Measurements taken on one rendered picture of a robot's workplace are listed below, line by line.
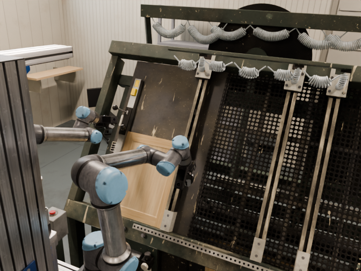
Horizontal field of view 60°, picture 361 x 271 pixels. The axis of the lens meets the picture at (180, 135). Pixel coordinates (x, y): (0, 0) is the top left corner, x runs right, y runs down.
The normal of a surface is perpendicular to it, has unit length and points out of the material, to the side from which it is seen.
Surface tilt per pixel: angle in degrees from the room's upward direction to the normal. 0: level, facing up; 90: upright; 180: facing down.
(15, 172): 90
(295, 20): 90
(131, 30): 90
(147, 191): 57
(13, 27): 90
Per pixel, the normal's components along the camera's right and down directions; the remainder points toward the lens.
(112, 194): 0.80, 0.15
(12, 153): 0.92, 0.19
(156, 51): -0.30, -0.22
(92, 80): -0.38, 0.33
